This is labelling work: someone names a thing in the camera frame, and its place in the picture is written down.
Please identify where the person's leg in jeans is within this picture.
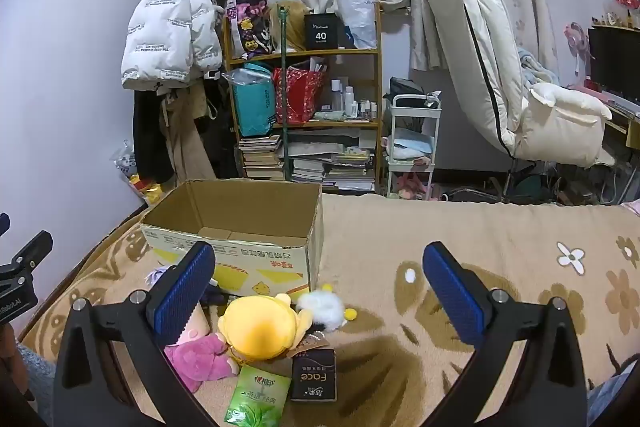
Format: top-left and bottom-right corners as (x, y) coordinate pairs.
(587, 374), (628, 415)

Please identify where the white puffer jacket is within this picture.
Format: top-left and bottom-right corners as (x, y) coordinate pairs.
(121, 0), (224, 95)

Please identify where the purple plush doll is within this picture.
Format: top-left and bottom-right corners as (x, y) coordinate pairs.
(145, 264), (228, 308)

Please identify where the black tissue packet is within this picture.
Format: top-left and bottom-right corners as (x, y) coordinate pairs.
(291, 348), (337, 403)

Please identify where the printed cardboard box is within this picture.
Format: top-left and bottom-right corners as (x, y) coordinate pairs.
(140, 179), (325, 300)

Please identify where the green tissue packet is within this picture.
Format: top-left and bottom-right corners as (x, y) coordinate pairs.
(223, 364), (292, 427)

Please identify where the black monitor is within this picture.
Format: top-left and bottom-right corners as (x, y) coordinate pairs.
(587, 26), (640, 104)

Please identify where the pink desk fan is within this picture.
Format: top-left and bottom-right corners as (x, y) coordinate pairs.
(565, 22), (594, 82)

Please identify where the white fluffy plush toy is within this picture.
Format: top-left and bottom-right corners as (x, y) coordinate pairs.
(297, 284), (358, 333)

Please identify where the white trolley cart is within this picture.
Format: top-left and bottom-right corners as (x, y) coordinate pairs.
(382, 92), (443, 200)

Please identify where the stack of flat books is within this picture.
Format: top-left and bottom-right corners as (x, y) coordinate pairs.
(291, 147), (377, 194)

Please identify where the plastic bag of snacks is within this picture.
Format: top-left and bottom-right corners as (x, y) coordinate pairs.
(114, 142), (163, 206)

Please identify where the black bag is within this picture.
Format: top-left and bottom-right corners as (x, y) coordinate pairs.
(389, 77), (427, 98)

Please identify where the group of cosmetic bottles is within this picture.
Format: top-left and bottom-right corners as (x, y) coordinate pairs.
(327, 77), (381, 120)

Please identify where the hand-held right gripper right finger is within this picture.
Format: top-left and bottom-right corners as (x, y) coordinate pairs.
(422, 241), (588, 427)

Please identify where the white padded chair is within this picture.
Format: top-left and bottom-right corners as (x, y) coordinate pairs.
(422, 0), (615, 168)

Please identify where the light blue cloth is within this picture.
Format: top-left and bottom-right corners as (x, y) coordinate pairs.
(387, 134), (433, 158)

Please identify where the clear plastic bag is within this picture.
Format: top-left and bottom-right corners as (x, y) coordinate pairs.
(336, 0), (377, 50)

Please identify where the wooden desk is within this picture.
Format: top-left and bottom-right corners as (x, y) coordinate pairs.
(565, 82), (640, 152)

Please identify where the teal bag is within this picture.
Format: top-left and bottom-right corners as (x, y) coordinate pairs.
(230, 63), (277, 138)

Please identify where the blue knitted cloth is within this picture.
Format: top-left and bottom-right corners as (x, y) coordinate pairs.
(517, 47), (561, 85)

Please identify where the green pole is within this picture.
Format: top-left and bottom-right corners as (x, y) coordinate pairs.
(276, 5), (294, 182)

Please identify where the stack of worn books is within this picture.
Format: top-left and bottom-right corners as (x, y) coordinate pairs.
(238, 134), (286, 180)

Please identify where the wooden shelf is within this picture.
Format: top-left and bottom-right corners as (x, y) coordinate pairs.
(222, 2), (385, 195)

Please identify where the cartoon patterned bag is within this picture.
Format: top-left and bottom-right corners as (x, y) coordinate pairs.
(226, 0), (281, 60)

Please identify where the yellow plush toy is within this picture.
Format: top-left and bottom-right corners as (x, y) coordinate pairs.
(218, 292), (313, 363)

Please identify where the pink plush toy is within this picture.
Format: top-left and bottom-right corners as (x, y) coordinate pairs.
(165, 307), (241, 393)

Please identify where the black hanging garment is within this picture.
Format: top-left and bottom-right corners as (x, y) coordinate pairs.
(132, 82), (176, 188)

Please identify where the beige hanging coat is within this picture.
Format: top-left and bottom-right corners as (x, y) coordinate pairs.
(160, 82), (217, 184)

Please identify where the black box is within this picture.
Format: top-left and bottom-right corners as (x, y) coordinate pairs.
(304, 12), (339, 50)

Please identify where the red gift bag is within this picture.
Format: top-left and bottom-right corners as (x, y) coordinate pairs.
(272, 62), (326, 124)

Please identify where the pink rabbit plush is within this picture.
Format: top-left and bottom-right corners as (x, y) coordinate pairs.
(395, 172), (434, 200)

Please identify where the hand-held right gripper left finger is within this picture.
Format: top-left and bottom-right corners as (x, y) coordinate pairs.
(52, 241), (221, 427)

